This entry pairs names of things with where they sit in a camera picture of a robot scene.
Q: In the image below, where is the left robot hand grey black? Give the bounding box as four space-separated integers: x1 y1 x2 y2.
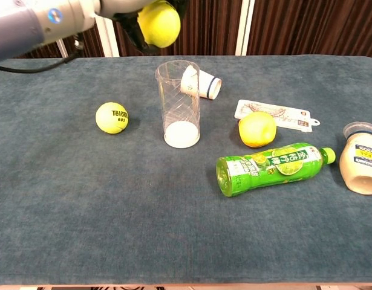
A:
96 0 189 56

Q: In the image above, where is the yellow-green tennis ball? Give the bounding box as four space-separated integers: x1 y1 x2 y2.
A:
95 101 129 135
137 0 182 49

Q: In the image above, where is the clear plastic tube container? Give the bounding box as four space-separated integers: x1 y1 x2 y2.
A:
155 60 201 149

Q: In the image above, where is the brown pleated curtain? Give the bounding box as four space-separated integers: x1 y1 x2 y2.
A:
15 0 372 60

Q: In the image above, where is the yellow lemon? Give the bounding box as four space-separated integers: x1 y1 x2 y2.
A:
238 111 278 149

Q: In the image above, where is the white flat snack packet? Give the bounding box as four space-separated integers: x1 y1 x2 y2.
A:
233 99 321 133

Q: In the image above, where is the green lime drink bottle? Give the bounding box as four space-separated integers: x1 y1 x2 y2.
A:
215 142 337 198

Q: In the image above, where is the teal velvet tablecloth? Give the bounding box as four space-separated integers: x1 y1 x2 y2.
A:
0 54 372 286

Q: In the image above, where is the cream mayonnaise squeeze bottle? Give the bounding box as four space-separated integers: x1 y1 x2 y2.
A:
339 121 372 196

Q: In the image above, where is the white frame post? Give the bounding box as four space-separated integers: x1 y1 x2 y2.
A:
56 38 69 59
94 14 120 58
235 0 255 56

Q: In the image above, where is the white paper cup blue ring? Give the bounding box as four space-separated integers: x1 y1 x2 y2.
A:
180 65 223 100

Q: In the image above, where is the black cable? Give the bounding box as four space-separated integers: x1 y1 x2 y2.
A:
0 33 85 74

